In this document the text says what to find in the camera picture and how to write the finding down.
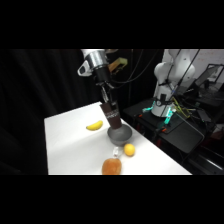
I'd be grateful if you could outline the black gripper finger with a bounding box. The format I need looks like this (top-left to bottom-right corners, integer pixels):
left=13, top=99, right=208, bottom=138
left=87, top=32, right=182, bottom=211
left=99, top=83, right=108, bottom=104
left=105, top=84, right=116, bottom=108

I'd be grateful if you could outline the yellowish wrist camera mount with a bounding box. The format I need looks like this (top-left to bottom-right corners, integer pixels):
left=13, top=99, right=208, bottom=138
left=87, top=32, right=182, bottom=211
left=107, top=56, right=129, bottom=73

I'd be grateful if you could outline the small green light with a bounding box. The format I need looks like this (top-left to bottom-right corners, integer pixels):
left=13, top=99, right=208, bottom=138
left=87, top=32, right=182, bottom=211
left=161, top=107, right=177, bottom=128

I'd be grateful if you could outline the black curtain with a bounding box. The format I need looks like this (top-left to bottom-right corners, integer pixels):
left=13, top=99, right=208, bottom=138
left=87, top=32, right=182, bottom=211
left=0, top=49, right=165, bottom=176

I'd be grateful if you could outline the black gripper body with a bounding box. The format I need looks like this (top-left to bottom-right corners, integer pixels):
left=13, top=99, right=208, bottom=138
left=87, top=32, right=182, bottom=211
left=92, top=65, right=115, bottom=88

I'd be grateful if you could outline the brown paper cup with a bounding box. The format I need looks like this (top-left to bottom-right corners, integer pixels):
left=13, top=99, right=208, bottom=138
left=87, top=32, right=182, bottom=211
left=99, top=101, right=122, bottom=130

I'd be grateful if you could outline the black robot stand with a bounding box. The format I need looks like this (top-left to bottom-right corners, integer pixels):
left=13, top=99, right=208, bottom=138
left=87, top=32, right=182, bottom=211
left=122, top=97, right=206, bottom=158

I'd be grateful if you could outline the yellow banana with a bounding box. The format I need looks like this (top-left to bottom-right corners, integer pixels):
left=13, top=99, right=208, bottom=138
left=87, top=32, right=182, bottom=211
left=85, top=119, right=104, bottom=132

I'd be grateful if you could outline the grey bowl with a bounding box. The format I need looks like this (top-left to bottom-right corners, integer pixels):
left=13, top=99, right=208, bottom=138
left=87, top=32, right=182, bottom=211
left=106, top=122, right=134, bottom=146

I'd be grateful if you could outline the yellow lemon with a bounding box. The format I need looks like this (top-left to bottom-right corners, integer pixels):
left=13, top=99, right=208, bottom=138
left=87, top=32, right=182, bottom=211
left=123, top=143, right=137, bottom=158

